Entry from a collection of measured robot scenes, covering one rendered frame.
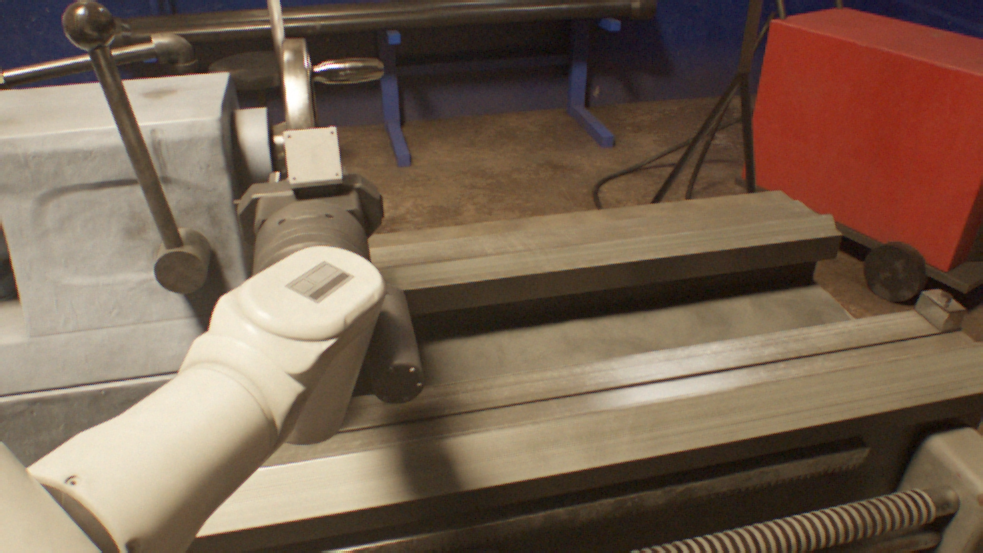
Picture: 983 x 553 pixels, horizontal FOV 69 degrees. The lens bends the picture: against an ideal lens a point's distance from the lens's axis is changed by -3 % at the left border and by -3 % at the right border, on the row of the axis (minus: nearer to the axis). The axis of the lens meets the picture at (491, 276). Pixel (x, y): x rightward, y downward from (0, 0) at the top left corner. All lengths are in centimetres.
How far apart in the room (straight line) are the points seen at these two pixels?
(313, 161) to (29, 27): 346
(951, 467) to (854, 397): 15
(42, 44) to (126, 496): 375
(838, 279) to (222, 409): 259
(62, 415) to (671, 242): 81
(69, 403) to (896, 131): 241
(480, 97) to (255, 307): 365
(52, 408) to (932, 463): 96
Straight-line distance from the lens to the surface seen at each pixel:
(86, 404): 78
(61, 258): 76
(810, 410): 88
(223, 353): 40
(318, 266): 46
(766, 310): 121
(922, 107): 261
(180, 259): 68
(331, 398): 48
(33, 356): 78
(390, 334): 49
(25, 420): 81
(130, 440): 35
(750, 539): 86
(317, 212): 55
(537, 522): 81
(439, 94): 397
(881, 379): 94
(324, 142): 61
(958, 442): 103
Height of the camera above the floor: 138
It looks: 32 degrees down
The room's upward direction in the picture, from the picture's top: straight up
